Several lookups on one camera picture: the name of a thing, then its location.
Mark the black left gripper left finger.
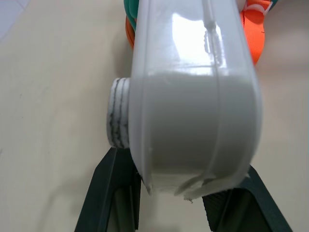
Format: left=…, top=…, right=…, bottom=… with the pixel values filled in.
left=73, top=145, right=142, bottom=232

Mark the white plastic bottle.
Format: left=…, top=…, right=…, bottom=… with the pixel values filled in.
left=104, top=0, right=263, bottom=201

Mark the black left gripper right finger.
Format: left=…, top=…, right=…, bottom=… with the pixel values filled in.
left=202, top=165, right=294, bottom=232

